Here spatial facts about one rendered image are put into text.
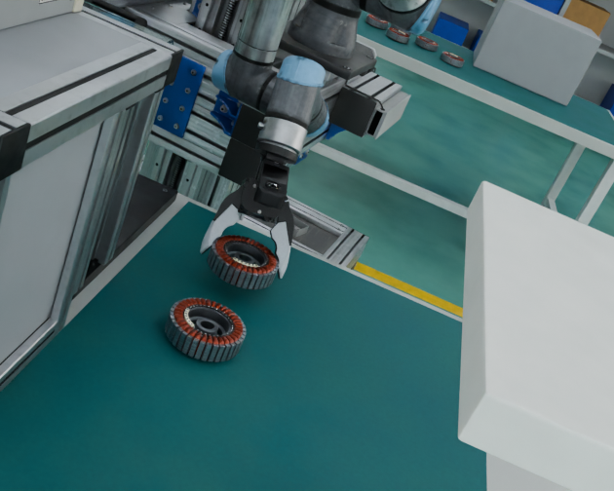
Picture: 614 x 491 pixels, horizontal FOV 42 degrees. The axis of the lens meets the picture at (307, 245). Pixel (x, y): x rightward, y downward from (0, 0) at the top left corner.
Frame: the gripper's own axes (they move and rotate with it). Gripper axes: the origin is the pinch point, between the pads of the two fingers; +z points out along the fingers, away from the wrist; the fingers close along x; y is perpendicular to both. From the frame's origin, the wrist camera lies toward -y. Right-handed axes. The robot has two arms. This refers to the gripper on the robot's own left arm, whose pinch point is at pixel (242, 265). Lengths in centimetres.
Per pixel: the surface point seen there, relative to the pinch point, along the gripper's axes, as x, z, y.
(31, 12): 35, -20, -33
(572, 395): -10, 2, -88
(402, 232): -92, -41, 234
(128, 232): 18.7, 0.4, 4.0
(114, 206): 21.1, -2.4, -10.9
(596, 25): -272, -286, 481
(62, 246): 24.1, 4.7, -28.8
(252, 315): -3.7, 6.9, -3.3
